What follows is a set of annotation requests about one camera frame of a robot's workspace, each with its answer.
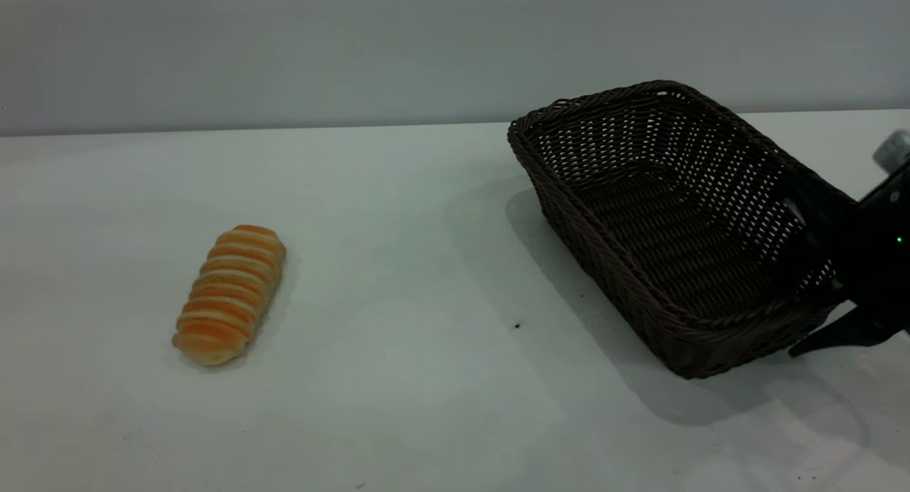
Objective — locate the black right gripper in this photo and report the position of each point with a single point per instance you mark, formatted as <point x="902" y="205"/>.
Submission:
<point x="880" y="254"/>

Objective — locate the dark woven wicker basket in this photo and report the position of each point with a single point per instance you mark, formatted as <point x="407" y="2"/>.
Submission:
<point x="675" y="229"/>

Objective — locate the striped orange bread roll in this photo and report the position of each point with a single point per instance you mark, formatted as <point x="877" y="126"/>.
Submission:
<point x="229" y="296"/>

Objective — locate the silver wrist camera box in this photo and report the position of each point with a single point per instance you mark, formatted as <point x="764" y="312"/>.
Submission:
<point x="893" y="149"/>

